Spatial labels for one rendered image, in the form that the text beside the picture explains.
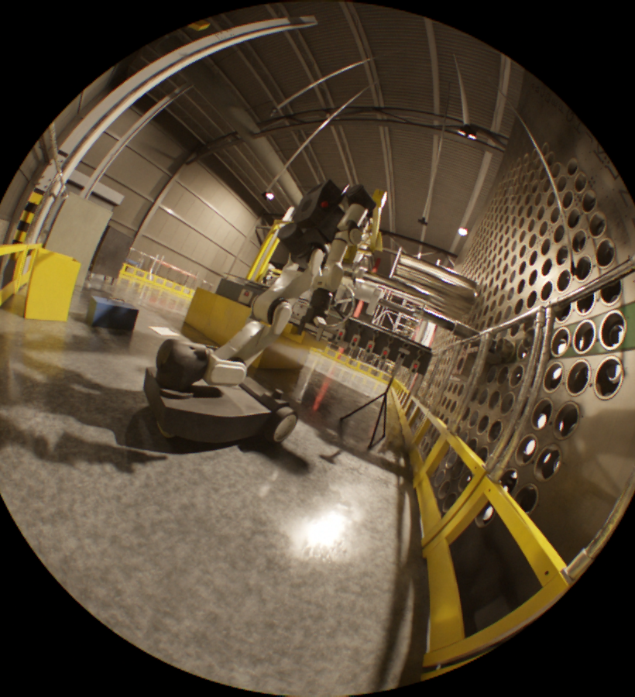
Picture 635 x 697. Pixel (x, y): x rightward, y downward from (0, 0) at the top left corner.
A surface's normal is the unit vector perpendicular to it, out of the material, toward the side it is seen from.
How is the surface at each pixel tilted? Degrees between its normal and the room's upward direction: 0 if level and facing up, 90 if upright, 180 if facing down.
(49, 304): 90
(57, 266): 90
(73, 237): 90
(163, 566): 0
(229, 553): 0
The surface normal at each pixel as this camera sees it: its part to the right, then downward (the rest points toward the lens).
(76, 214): 0.86, 0.39
